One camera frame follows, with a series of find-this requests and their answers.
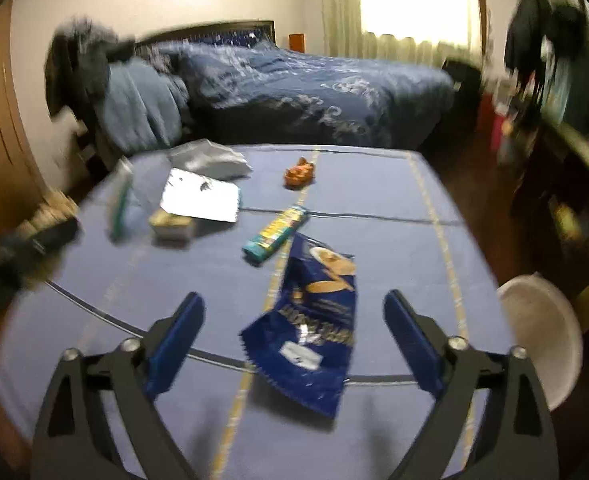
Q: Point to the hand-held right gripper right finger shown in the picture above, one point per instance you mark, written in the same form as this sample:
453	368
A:
414	347

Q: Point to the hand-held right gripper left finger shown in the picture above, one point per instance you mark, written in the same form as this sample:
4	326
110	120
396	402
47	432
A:
174	347

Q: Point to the blue snack bag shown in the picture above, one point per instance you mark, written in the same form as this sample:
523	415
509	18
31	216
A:
309	310

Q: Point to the blue striped tablecloth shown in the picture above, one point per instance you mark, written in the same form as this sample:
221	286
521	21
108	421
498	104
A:
384	260

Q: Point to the small yellowish box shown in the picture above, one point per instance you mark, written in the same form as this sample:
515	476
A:
170	225

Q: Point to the white round chair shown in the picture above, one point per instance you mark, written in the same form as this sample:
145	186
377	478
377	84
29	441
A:
539	325

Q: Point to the teal candy tube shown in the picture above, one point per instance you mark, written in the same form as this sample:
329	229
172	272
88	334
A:
274	235

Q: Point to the silver foil sheet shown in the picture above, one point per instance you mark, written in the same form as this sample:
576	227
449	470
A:
199	197

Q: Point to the light blue fleece blanket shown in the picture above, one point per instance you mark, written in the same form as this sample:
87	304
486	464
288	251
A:
134	105

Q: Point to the white folded cloth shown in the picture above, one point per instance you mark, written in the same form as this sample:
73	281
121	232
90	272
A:
209	160

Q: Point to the dark grey clothing pile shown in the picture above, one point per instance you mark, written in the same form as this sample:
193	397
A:
84	52

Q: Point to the small orange wrapper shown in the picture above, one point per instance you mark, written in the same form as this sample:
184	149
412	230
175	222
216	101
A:
299	174

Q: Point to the dark wooden desk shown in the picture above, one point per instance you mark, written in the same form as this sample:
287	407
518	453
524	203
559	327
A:
564	185

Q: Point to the red storage bin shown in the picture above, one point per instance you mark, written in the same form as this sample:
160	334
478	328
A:
486	112

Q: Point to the black suitcase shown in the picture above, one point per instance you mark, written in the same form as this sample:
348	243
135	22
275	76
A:
463	95

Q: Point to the dark wooden headboard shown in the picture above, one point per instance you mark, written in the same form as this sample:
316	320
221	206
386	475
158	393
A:
214	30

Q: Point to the dark blue patterned duvet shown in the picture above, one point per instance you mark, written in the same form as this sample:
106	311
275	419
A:
299	85

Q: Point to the orange wooden object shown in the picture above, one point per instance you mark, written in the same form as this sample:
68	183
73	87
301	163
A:
297	42

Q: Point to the hanging black coat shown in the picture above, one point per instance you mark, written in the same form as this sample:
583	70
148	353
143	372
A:
526	35

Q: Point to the pale window curtain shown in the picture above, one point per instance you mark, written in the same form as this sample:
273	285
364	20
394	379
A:
339	10

